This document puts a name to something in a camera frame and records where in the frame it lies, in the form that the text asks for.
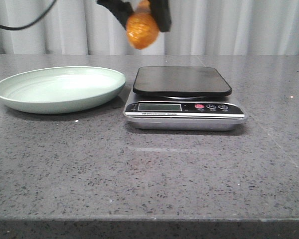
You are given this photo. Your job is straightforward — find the silver black kitchen scale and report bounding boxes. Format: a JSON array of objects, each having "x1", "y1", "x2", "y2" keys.
[{"x1": 124, "y1": 66, "x2": 247, "y2": 131}]

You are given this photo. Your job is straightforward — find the black cable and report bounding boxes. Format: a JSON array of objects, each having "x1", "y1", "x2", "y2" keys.
[{"x1": 0, "y1": 0, "x2": 57, "y2": 31}]

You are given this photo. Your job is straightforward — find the orange corn cob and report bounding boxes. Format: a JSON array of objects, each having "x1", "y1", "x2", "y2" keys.
[{"x1": 126, "y1": 0, "x2": 159, "y2": 50}]

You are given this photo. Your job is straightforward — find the pale green plate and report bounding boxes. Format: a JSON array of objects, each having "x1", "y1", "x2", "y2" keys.
[{"x1": 0, "y1": 66, "x2": 126, "y2": 114}]

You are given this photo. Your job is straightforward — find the white pleated curtain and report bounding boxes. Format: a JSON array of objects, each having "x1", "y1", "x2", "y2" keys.
[{"x1": 0, "y1": 0, "x2": 299, "y2": 55}]

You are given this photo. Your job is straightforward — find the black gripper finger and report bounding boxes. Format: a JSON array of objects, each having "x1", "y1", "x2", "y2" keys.
[
  {"x1": 149, "y1": 0, "x2": 171, "y2": 32},
  {"x1": 96, "y1": 0, "x2": 134, "y2": 26}
]

